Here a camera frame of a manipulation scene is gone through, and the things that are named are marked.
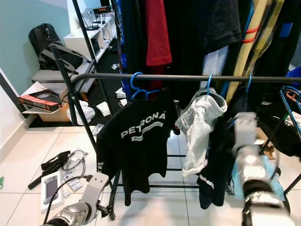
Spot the black printed t-shirt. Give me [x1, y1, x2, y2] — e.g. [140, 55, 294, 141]
[96, 89, 179, 206]

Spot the white handheld console box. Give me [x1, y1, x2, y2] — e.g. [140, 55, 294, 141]
[41, 170, 64, 210]

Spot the black hanging shirt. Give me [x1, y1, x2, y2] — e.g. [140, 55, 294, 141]
[165, 0, 243, 106]

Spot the white shelf unit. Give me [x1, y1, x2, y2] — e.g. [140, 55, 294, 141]
[63, 7, 118, 62]

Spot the white plastic bag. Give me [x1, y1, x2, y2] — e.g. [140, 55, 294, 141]
[67, 100, 96, 125]

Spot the black backpack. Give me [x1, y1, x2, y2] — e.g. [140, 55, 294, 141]
[28, 23, 61, 59]

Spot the black grey bag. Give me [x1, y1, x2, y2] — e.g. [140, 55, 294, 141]
[38, 41, 90, 72]

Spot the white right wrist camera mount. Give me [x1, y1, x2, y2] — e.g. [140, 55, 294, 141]
[233, 112, 259, 151]

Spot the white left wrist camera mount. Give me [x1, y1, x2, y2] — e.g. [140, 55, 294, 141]
[78, 172, 110, 208]

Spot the light blue cloth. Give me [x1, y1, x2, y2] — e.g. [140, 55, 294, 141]
[233, 155, 285, 201]

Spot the dark navy hanging garment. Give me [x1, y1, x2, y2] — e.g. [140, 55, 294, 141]
[197, 87, 252, 210]

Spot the brown cardboard box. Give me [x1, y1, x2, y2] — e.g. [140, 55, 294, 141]
[23, 81, 76, 123]

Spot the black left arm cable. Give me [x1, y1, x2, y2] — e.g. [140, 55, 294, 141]
[43, 175, 94, 226]

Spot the blue printed hanging garment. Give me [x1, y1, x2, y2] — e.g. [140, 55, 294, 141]
[119, 0, 130, 102]

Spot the red hanging shirt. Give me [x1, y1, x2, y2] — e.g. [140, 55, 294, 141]
[145, 0, 173, 66]

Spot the red black flat box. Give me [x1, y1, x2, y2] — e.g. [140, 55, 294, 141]
[18, 89, 63, 112]

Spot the coiled grey cable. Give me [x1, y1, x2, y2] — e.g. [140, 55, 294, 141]
[66, 150, 90, 172]

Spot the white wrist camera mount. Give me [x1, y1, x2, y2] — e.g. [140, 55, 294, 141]
[233, 112, 259, 151]
[78, 172, 110, 208]

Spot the grey padded bench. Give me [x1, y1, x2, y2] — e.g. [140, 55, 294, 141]
[32, 70, 99, 92]

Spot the yellow striped hanging garment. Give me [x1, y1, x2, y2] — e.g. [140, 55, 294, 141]
[226, 0, 287, 102]

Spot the blue plastic hanger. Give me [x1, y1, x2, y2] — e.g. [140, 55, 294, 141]
[130, 72, 158, 100]
[245, 73, 253, 92]
[205, 73, 215, 95]

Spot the black strap bundle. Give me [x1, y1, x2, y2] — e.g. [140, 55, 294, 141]
[27, 151, 71, 190]

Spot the black metal clothes rack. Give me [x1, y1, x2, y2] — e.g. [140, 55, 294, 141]
[49, 45, 301, 222]

